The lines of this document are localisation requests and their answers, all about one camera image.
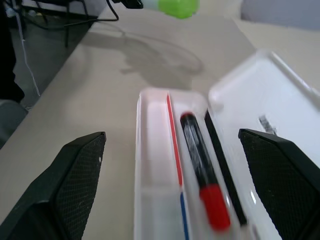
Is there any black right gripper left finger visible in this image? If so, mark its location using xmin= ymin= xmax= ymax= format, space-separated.
xmin=0 ymin=131 xmax=107 ymax=240

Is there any black object beside green object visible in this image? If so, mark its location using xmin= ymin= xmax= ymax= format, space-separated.
xmin=112 ymin=0 xmax=145 ymax=10

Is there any thin white cord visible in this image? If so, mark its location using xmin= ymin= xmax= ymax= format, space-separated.
xmin=14 ymin=6 xmax=41 ymax=97

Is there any translucent white pencil case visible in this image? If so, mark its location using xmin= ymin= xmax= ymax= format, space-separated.
xmin=132 ymin=49 xmax=320 ymax=240

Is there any black marker with red cap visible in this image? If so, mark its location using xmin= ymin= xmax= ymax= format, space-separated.
xmin=179 ymin=111 xmax=232 ymax=232

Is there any thin red and blue pencil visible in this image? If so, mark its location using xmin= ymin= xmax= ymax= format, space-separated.
xmin=165 ymin=91 xmax=190 ymax=240

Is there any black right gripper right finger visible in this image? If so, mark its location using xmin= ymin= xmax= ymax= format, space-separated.
xmin=238 ymin=128 xmax=320 ymax=240

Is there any black metal wire frame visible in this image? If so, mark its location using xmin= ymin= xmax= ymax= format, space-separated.
xmin=23 ymin=0 xmax=120 ymax=48

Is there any bright green plastic object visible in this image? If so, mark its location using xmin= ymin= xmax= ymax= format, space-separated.
xmin=142 ymin=0 xmax=201 ymax=20

